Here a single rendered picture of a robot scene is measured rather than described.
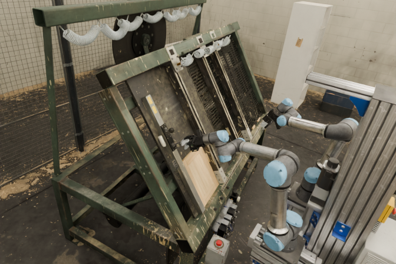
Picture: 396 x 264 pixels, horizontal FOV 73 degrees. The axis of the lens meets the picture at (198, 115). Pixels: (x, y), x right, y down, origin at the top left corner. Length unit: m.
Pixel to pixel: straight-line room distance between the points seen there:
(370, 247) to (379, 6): 5.60
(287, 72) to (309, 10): 1.23
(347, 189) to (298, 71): 4.32
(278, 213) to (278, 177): 0.24
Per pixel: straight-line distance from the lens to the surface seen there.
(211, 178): 2.27
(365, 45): 6.96
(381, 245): 1.92
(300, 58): 5.76
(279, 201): 1.50
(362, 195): 1.70
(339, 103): 6.23
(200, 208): 2.08
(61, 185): 2.62
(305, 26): 5.66
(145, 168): 1.74
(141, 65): 1.78
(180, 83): 2.08
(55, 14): 1.89
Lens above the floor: 2.48
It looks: 29 degrees down
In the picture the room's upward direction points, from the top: 5 degrees clockwise
